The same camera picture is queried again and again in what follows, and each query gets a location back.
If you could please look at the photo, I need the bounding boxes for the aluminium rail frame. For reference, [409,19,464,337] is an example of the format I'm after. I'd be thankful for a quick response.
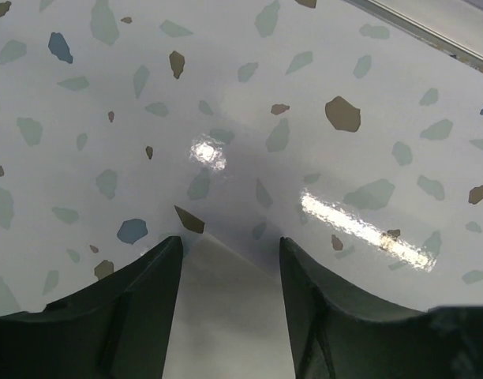
[351,1,483,71]

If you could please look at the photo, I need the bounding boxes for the white Coca-Cola t-shirt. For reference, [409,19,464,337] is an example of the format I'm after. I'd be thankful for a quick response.
[163,235,295,379]

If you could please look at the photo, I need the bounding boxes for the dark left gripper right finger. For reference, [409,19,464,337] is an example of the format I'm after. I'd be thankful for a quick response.
[279,238,483,379]

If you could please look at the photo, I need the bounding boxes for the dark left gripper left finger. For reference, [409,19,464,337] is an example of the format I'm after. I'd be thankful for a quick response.
[0,236,183,378]

